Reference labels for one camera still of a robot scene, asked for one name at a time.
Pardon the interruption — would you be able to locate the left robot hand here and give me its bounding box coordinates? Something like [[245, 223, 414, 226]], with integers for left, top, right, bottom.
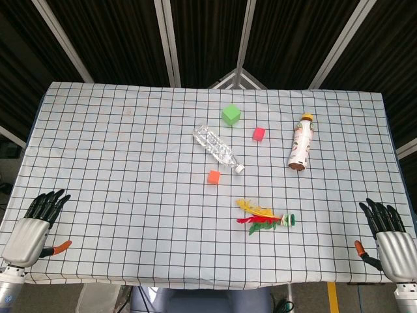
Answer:
[[1, 188, 73, 269]]

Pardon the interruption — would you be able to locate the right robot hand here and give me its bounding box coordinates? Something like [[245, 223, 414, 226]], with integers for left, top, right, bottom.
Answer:
[[354, 198, 417, 283]]

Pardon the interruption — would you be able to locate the colourful feather shuttlecock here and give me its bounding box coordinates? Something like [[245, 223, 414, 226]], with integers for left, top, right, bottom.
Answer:
[[235, 198, 297, 235]]

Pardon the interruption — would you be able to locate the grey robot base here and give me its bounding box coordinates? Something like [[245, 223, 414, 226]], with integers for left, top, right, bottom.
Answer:
[[129, 286, 273, 313]]

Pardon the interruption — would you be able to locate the yellow-capped labelled drink bottle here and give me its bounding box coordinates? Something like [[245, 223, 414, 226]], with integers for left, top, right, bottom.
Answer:
[[287, 112, 316, 171]]

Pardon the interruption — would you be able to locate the white grid-checked tablecloth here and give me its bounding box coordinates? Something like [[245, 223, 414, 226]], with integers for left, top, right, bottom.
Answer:
[[0, 81, 417, 290]]

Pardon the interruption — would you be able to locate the clear plastic water bottle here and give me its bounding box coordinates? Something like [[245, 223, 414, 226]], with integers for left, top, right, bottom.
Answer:
[[192, 125, 246, 174]]

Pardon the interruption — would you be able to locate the green foam cube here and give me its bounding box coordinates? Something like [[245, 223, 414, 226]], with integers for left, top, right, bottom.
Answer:
[[222, 104, 242, 127]]

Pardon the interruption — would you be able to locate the green cable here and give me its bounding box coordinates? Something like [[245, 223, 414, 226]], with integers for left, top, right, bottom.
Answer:
[[272, 286, 295, 313]]

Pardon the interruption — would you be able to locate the white metal frame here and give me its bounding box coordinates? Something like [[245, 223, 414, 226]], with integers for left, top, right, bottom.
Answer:
[[208, 67, 268, 90]]

